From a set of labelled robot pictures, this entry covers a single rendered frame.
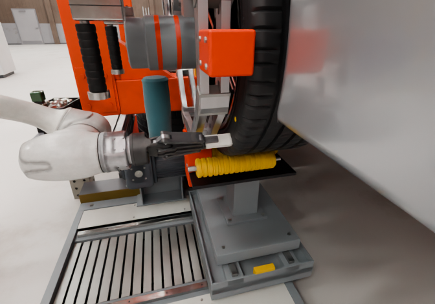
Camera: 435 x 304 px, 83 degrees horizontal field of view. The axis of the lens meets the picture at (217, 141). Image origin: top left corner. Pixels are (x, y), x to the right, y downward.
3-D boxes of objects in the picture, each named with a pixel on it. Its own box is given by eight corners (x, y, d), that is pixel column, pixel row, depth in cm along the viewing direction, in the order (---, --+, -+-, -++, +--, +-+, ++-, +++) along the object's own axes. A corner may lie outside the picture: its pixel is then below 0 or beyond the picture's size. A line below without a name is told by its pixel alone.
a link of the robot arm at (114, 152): (98, 166, 49) (129, 163, 50) (98, 125, 52) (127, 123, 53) (109, 176, 57) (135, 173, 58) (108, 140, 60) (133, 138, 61)
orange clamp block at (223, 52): (237, 68, 48) (254, 76, 40) (197, 70, 46) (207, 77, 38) (238, 29, 45) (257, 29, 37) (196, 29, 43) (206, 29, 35)
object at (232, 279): (310, 277, 87) (314, 258, 83) (211, 303, 79) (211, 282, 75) (256, 194, 131) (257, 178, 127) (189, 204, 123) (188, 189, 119)
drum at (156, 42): (210, 72, 67) (210, 13, 61) (129, 75, 62) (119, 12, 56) (200, 65, 79) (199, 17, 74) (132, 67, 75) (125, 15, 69)
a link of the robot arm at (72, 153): (92, 136, 48) (105, 120, 60) (0, 144, 44) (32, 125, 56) (102, 185, 51) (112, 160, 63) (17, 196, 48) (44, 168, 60)
